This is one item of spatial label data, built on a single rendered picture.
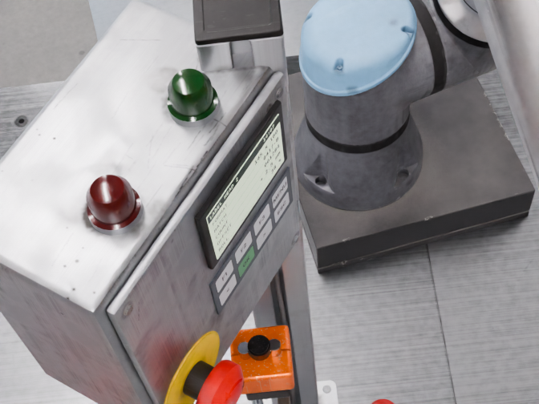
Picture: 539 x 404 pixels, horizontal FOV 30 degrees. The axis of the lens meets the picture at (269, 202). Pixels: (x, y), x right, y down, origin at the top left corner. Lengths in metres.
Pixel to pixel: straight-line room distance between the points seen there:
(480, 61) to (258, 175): 0.56
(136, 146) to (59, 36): 2.07
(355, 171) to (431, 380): 0.24
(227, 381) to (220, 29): 0.20
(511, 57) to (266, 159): 0.20
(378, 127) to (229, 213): 0.55
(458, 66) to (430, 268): 0.26
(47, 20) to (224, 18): 2.11
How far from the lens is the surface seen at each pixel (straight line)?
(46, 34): 2.59
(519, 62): 0.67
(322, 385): 1.12
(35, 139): 0.52
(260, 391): 0.77
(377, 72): 1.00
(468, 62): 1.06
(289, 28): 1.39
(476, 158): 1.20
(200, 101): 0.50
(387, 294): 1.17
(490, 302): 1.18
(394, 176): 1.13
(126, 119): 0.52
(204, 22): 0.52
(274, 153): 0.55
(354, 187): 1.12
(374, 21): 1.02
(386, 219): 1.15
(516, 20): 0.67
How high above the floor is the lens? 1.89
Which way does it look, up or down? 59 degrees down
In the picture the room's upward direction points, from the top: 8 degrees counter-clockwise
